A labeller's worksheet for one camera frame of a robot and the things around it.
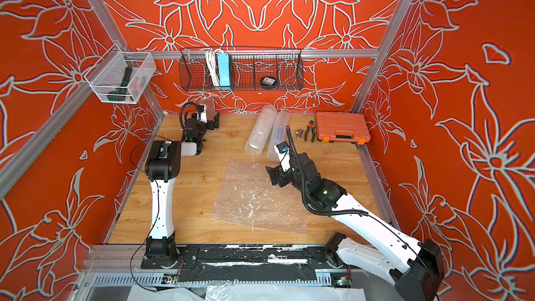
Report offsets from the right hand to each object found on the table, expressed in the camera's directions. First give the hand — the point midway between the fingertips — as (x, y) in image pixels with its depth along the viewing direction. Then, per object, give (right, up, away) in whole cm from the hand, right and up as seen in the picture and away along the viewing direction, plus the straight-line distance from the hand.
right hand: (272, 162), depth 74 cm
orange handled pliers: (+24, +14, +39) cm, 48 cm away
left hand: (-32, +23, +34) cm, 52 cm away
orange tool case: (+38, +14, +34) cm, 53 cm away
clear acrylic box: (-67, +36, +17) cm, 78 cm away
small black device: (-1, +35, +22) cm, 42 cm away
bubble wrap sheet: (-11, -18, +14) cm, 25 cm away
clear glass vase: (-30, +24, +26) cm, 46 cm away
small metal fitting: (+16, +10, +36) cm, 40 cm away
